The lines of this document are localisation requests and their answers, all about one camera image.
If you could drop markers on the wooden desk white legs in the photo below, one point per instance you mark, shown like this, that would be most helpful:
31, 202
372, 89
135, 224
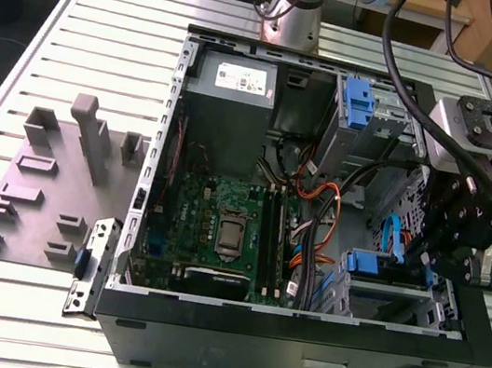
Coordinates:
426, 8

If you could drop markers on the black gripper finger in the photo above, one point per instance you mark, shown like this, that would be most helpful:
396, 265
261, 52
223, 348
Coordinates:
456, 228

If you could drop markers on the grey parts rack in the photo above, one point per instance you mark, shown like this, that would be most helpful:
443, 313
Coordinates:
59, 200

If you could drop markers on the metal card retention bracket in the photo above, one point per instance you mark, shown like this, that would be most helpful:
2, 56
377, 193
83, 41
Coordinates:
100, 235

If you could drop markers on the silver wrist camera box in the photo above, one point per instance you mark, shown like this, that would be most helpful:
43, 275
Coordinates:
449, 115

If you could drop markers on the green motherboard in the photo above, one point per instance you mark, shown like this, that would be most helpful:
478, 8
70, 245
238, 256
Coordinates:
197, 251

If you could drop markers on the metal disk bay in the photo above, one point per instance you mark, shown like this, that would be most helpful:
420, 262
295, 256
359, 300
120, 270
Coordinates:
389, 290

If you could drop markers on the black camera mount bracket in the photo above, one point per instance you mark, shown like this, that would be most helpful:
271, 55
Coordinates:
476, 109

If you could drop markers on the black open PC case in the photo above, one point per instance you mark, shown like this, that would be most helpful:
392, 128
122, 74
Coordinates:
249, 335

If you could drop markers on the grey power supply unit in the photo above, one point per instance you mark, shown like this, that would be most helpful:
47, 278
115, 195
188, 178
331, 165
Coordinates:
221, 132

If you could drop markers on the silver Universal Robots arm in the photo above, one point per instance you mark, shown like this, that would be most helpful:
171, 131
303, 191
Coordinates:
297, 18

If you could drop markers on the CPU socket metal frame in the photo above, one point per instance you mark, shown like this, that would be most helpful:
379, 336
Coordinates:
228, 254

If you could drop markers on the black graphics card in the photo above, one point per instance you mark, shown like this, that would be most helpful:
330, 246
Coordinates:
210, 282

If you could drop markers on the black RAM slot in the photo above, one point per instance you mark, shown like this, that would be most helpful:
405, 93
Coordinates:
280, 246
268, 244

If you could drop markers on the metal optical drive cage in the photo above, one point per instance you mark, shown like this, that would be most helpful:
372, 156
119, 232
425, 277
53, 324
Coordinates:
351, 149

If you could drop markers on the hard disk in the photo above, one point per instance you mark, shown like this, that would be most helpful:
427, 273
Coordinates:
362, 262

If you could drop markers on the blue drive cage latch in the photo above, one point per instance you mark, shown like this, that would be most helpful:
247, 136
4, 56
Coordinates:
357, 103

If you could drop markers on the silver CPU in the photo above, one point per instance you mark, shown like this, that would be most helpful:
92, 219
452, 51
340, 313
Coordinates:
230, 234

